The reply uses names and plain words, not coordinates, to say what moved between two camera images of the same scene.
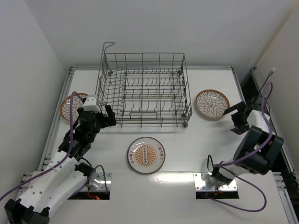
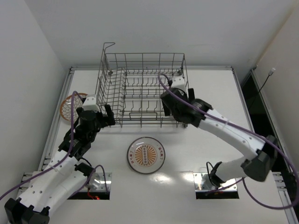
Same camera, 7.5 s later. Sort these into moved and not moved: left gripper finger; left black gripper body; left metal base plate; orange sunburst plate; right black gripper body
Moved: right black gripper body
Not moved: left gripper finger; left metal base plate; orange sunburst plate; left black gripper body
